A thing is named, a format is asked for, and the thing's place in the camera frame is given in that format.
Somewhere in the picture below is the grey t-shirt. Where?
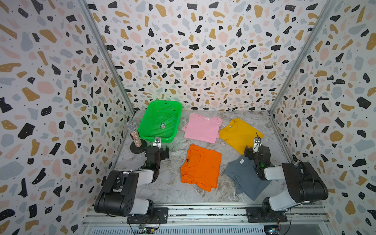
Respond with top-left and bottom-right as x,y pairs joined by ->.
224,157 -> 271,201

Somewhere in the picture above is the green plastic basket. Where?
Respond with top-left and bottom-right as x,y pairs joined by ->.
138,100 -> 183,143

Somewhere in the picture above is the orange t-shirt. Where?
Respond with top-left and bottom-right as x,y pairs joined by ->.
180,144 -> 222,192

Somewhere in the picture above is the pink t-shirt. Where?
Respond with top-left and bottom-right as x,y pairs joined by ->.
182,113 -> 223,144

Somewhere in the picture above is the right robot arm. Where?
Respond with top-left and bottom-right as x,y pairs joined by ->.
244,143 -> 329,216

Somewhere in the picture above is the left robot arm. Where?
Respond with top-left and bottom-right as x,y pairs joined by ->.
94,146 -> 169,221

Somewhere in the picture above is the yellow folded t-shirt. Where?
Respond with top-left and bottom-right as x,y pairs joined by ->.
218,118 -> 264,155

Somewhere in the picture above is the clear bottle on black stand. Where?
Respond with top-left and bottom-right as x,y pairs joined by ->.
127,121 -> 147,154

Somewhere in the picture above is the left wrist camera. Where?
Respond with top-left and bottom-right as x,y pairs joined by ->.
153,137 -> 162,148

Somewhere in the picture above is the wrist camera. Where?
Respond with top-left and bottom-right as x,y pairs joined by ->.
153,137 -> 162,148
253,137 -> 261,152

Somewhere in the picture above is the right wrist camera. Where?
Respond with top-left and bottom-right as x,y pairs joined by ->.
253,137 -> 261,152

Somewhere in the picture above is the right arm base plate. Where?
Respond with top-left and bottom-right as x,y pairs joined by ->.
245,207 -> 288,223

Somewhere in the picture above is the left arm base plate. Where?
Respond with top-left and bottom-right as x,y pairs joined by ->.
127,207 -> 168,224

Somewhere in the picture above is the aluminium front rail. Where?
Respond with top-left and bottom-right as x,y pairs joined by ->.
82,203 -> 335,235

